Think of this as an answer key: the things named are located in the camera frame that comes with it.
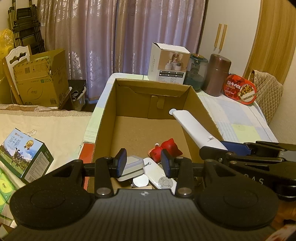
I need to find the white tube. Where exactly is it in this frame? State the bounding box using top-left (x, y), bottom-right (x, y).
top-left (169, 108), bottom-right (227, 150)

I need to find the white remote control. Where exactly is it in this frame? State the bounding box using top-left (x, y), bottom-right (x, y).
top-left (143, 157), bottom-right (177, 194)

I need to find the white UK power plug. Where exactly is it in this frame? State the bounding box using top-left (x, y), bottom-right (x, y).
top-left (117, 156), bottom-right (144, 182)

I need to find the red pig figurine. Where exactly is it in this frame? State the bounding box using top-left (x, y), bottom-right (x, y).
top-left (147, 138), bottom-right (183, 164)

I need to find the small green white salve jar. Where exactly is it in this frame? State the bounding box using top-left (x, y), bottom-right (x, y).
top-left (132, 174), bottom-right (149, 188)

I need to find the beige bed sheet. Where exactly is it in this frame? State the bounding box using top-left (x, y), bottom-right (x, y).
top-left (1, 104), bottom-right (92, 172)

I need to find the beige quilted chair cushion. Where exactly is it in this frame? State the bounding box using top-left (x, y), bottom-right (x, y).
top-left (248, 70), bottom-right (283, 124)

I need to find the red instant rice meal box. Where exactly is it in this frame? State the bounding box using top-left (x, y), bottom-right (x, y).
top-left (222, 74), bottom-right (257, 105)

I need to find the large open cardboard box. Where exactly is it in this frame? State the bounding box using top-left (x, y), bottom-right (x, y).
top-left (92, 78), bottom-right (223, 163)

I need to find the brown metal canister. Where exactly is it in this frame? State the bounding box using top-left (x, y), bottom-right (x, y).
top-left (202, 54), bottom-right (231, 97)

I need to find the milk carton box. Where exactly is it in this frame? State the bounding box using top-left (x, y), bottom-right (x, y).
top-left (1, 128), bottom-right (54, 184)

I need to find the green glass jar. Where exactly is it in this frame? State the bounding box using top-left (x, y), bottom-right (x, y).
top-left (184, 53), bottom-right (208, 91)

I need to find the black bin with shoes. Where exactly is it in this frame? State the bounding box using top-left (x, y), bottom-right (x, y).
top-left (68, 79), bottom-right (87, 111)

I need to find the white product box with photo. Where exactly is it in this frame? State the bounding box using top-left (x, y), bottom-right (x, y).
top-left (147, 43), bottom-right (191, 84)

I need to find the green drink pack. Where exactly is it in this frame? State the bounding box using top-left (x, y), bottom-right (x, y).
top-left (0, 169), bottom-right (16, 225)

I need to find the brown shipping cardboard box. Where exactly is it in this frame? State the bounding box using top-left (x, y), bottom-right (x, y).
top-left (16, 49), bottom-right (70, 108)

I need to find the purple curtain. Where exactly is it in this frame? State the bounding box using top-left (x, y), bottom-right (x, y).
top-left (38, 1), bottom-right (206, 101)

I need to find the white carved chair back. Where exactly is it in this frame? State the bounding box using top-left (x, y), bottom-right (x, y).
top-left (1, 45), bottom-right (32, 105)

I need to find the black folding ladder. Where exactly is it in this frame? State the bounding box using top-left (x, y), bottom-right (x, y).
top-left (8, 1), bottom-right (46, 55)

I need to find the yellow plastic bag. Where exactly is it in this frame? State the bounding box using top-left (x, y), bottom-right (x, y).
top-left (0, 29), bottom-right (15, 59)

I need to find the wooden door frame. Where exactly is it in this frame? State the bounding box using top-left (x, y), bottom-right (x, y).
top-left (243, 1), bottom-right (295, 84)

